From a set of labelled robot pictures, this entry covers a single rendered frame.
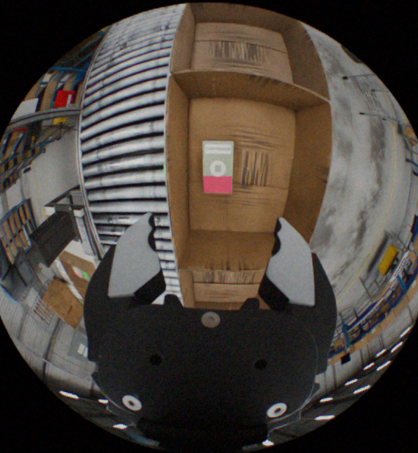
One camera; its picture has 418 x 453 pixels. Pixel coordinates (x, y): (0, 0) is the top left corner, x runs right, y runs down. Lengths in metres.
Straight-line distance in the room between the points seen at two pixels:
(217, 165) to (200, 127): 0.11
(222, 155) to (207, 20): 0.55
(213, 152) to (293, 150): 0.22
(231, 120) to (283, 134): 0.14
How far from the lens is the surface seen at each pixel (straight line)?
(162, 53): 0.74
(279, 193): 0.45
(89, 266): 1.15
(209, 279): 0.63
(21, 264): 0.91
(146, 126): 0.60
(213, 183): 0.38
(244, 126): 0.41
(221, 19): 0.65
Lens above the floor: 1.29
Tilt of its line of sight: 59 degrees down
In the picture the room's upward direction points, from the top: 175 degrees counter-clockwise
